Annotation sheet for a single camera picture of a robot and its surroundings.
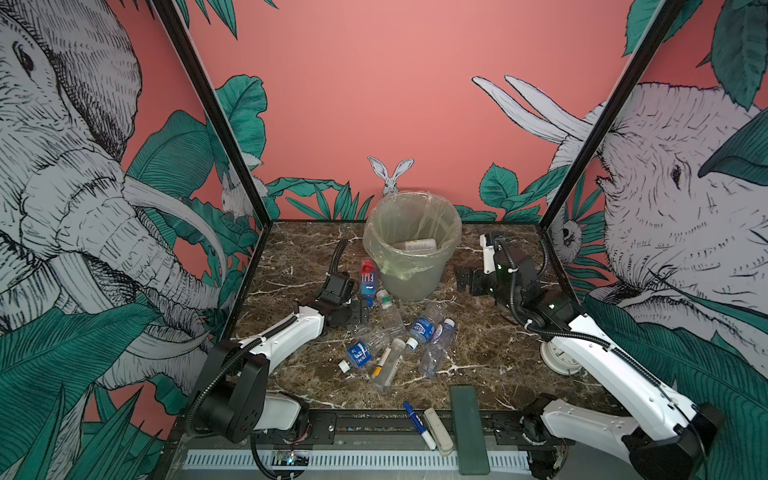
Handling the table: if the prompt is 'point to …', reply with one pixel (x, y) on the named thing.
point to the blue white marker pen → (421, 426)
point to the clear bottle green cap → (392, 320)
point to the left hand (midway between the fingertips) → (355, 306)
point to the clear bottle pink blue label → (431, 358)
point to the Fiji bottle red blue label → (368, 281)
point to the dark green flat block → (469, 433)
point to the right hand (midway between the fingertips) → (467, 262)
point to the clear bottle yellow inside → (388, 365)
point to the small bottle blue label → (360, 354)
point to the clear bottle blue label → (423, 328)
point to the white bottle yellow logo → (421, 244)
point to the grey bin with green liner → (410, 235)
